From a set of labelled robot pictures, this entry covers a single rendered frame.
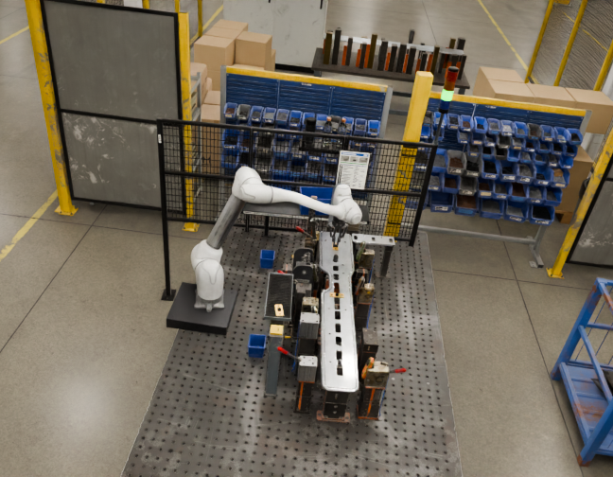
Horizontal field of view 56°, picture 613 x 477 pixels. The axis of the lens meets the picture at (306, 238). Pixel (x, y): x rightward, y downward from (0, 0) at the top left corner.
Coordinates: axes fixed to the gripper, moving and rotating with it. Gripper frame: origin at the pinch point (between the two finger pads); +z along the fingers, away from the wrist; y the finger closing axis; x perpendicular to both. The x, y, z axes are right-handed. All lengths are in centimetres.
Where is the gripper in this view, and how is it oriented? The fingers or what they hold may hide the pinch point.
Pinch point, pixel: (336, 241)
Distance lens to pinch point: 376.9
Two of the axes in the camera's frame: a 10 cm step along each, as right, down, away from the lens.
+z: -0.8, 8.2, 5.7
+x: 0.2, -5.7, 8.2
